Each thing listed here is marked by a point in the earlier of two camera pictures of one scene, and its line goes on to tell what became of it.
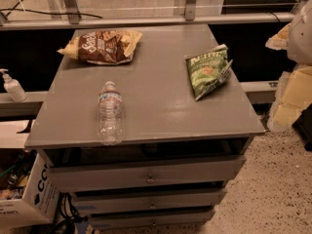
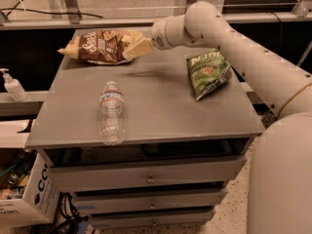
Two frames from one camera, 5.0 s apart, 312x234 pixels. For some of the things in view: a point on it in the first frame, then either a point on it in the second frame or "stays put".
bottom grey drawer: (117, 220) stays put
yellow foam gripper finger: (279, 41) -> (142, 47)
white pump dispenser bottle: (14, 87) stays put
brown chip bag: (107, 47) stays put
